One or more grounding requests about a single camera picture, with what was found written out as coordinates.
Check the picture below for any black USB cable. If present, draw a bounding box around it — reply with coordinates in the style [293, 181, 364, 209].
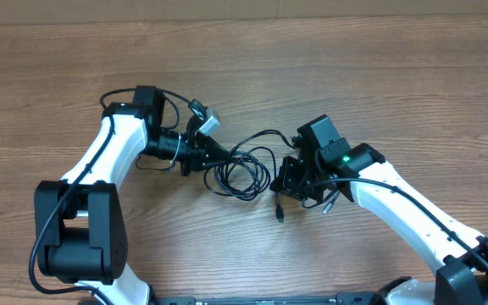
[202, 146, 286, 224]

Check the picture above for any black barrel plug cable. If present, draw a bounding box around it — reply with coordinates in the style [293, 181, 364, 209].
[226, 129, 341, 215]

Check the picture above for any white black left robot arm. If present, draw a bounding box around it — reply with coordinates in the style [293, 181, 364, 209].
[28, 86, 228, 304]

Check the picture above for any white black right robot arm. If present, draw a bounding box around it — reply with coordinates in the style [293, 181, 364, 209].
[270, 114, 488, 304]

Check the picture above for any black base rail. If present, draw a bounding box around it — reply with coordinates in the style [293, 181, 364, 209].
[148, 291, 389, 305]

